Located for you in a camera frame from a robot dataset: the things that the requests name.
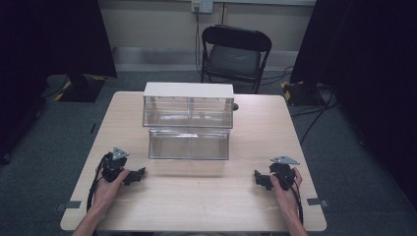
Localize black stand base striped tape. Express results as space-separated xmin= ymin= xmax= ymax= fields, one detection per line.
xmin=53 ymin=73 xmax=108 ymax=103
xmin=279 ymin=80 xmax=328 ymax=107

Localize white wall socket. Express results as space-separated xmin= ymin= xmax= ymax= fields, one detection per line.
xmin=191 ymin=0 xmax=214 ymax=15

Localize black curtain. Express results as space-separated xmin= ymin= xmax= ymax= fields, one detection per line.
xmin=289 ymin=0 xmax=417 ymax=210
xmin=0 ymin=0 xmax=118 ymax=165

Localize black floor cables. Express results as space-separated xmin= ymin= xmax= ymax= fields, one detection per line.
xmin=260 ymin=65 xmax=340 ymax=146

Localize person's right hand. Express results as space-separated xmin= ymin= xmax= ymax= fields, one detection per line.
xmin=269 ymin=166 xmax=304 ymax=218

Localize clear plastic drawer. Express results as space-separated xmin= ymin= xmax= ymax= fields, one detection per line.
xmin=148 ymin=127 xmax=231 ymax=161

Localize clear cabinet with white top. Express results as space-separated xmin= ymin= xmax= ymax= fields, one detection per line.
xmin=142 ymin=81 xmax=236 ymax=130

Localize grey tape strip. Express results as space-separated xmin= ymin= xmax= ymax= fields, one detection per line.
xmin=306 ymin=197 xmax=329 ymax=208
xmin=55 ymin=200 xmax=83 ymax=211

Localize black folding chair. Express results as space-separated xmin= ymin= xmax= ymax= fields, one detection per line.
xmin=200 ymin=24 xmax=273 ymax=95

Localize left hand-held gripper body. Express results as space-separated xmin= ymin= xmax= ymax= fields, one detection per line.
xmin=99 ymin=147 xmax=131 ymax=184

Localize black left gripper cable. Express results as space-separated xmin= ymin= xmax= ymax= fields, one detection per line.
xmin=86 ymin=152 xmax=111 ymax=213

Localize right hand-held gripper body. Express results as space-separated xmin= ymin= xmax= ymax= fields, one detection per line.
xmin=268 ymin=155 xmax=301 ymax=192

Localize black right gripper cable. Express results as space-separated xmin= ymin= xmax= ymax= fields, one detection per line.
xmin=276 ymin=172 xmax=305 ymax=227

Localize black wall socket cable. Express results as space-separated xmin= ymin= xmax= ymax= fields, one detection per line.
xmin=194 ymin=7 xmax=205 ymax=78

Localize person's left hand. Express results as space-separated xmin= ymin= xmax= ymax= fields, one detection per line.
xmin=92 ymin=168 xmax=131 ymax=214

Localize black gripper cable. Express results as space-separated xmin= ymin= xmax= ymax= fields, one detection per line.
xmin=276 ymin=172 xmax=305 ymax=227
xmin=86 ymin=152 xmax=111 ymax=213

